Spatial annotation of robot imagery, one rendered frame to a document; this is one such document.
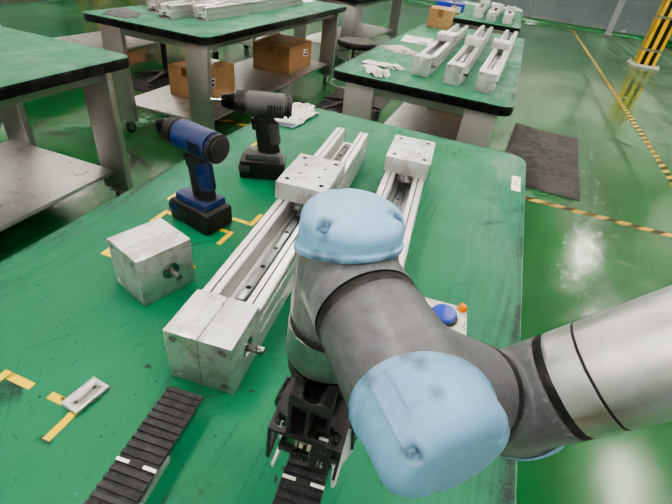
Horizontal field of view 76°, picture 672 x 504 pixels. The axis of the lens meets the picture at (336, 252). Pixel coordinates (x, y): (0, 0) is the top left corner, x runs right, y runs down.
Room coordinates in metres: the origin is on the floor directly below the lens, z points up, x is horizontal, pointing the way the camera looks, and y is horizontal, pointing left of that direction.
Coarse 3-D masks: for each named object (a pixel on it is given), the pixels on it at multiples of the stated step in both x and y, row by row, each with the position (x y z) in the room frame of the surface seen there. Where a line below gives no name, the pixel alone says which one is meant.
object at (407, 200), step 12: (384, 180) 0.94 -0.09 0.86; (396, 180) 1.03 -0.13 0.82; (420, 180) 0.97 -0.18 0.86; (384, 192) 0.88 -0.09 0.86; (396, 192) 0.94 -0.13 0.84; (408, 192) 0.97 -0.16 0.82; (420, 192) 0.90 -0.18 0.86; (396, 204) 0.88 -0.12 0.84; (408, 204) 0.84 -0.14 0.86; (408, 216) 0.78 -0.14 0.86; (408, 228) 0.74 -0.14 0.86; (408, 240) 0.69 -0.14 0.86
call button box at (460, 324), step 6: (426, 300) 0.55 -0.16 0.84; (432, 300) 0.55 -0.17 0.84; (432, 306) 0.54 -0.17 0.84; (456, 306) 0.55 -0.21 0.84; (456, 312) 0.53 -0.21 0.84; (456, 318) 0.52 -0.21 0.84; (462, 318) 0.52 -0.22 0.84; (450, 324) 0.50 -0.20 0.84; (456, 324) 0.50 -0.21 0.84; (462, 324) 0.51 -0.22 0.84; (456, 330) 0.49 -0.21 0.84; (462, 330) 0.49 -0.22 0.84
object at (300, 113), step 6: (294, 108) 1.57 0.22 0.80; (300, 108) 1.58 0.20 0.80; (306, 108) 1.59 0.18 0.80; (312, 108) 1.64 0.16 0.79; (294, 114) 1.51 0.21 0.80; (300, 114) 1.52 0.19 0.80; (306, 114) 1.53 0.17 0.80; (312, 114) 1.54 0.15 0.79; (318, 114) 1.59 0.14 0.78; (282, 120) 1.44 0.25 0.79; (288, 120) 1.45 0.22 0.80; (294, 120) 1.45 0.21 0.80; (300, 120) 1.49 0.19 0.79; (288, 126) 1.42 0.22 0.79; (294, 126) 1.42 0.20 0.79
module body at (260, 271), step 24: (336, 144) 1.16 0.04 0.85; (360, 144) 1.14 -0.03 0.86; (264, 216) 0.71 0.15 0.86; (288, 216) 0.78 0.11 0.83; (264, 240) 0.65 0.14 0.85; (288, 240) 0.64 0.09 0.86; (240, 264) 0.55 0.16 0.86; (264, 264) 0.59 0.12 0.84; (288, 264) 0.57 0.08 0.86; (216, 288) 0.48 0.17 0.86; (240, 288) 0.54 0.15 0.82; (264, 288) 0.50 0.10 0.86; (288, 288) 0.57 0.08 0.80; (264, 312) 0.47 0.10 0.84; (264, 336) 0.47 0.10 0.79
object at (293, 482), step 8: (288, 480) 0.24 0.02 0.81; (296, 480) 0.24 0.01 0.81; (304, 480) 0.24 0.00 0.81; (280, 488) 0.23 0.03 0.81; (288, 488) 0.23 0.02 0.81; (296, 488) 0.23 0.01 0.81; (304, 488) 0.23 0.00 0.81; (312, 488) 0.23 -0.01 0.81; (320, 488) 0.23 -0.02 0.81; (304, 496) 0.22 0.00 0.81; (312, 496) 0.22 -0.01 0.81; (320, 496) 0.23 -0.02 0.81
